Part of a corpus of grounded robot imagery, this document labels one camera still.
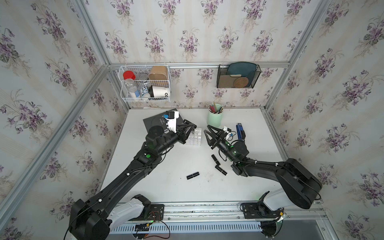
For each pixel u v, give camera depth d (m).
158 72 0.88
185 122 0.65
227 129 0.77
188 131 0.66
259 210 0.66
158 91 0.92
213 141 0.70
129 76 0.91
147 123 1.08
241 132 1.01
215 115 0.99
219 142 0.69
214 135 0.68
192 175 0.84
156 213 0.73
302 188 0.43
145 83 0.93
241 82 0.97
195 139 1.00
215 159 0.91
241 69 0.92
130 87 0.87
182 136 0.59
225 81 0.98
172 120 0.59
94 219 0.37
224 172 0.85
